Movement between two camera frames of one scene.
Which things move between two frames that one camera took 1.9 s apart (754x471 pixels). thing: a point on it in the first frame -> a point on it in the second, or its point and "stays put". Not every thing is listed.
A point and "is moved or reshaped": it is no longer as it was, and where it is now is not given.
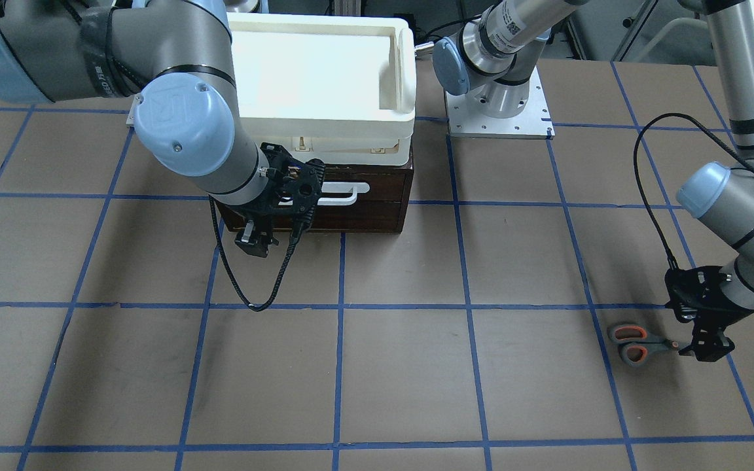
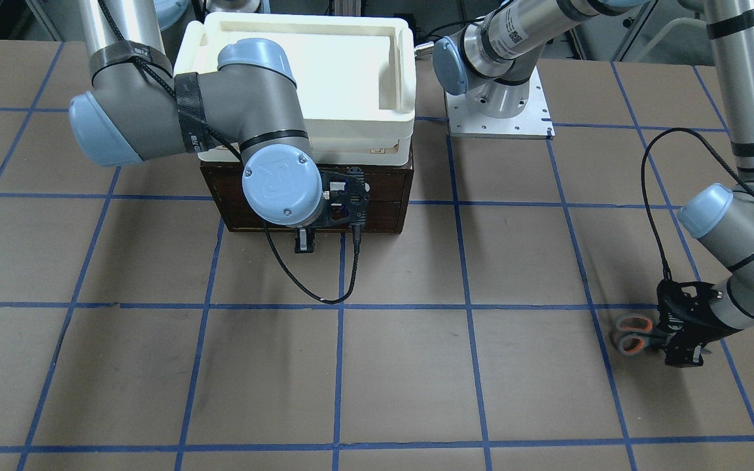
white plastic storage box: [340, 89] stays put
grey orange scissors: [635, 343] is moved or reshaped
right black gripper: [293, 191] -> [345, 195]
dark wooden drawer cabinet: [357, 199] stays put
